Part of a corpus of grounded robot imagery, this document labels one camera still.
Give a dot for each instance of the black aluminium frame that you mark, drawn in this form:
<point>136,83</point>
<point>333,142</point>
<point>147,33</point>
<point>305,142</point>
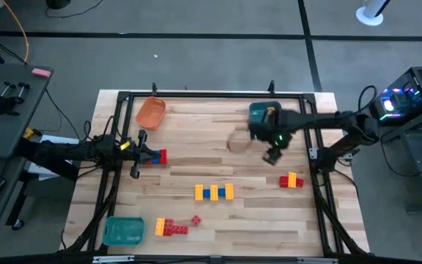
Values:
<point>214,95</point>

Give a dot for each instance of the long red block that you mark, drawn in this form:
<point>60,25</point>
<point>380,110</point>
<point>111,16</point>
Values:
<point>178,230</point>

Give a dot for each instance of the pink eraser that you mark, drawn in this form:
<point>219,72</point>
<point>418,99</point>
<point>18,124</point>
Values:
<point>41,72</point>

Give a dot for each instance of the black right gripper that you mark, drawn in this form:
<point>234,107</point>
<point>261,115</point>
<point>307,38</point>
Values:
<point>273,137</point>

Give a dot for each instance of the small red block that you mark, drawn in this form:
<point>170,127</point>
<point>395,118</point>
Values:
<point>196,220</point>

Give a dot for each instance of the orange plastic bin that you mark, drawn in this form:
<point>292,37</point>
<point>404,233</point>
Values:
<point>150,113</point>

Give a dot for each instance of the white round stand base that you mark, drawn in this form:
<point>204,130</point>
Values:
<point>368,16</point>

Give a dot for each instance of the black computer case with lights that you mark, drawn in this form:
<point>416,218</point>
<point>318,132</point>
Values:
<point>409,93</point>

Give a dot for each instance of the black round base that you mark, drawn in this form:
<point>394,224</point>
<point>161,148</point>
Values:
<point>58,3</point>

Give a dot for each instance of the grey plastic bin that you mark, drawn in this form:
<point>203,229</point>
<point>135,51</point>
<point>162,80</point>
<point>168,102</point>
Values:
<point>258,113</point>

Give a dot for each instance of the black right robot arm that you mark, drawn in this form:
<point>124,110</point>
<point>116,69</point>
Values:
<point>324,121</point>

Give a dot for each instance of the black frame clamp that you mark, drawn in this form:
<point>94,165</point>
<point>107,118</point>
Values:
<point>271,87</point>
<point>154,88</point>

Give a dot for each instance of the yellow black tool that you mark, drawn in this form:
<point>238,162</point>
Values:
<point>31,133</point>

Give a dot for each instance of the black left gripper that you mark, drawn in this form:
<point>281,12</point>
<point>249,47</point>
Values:
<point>137,161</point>

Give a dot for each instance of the teal plastic bin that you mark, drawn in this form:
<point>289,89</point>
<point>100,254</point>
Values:
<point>123,231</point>

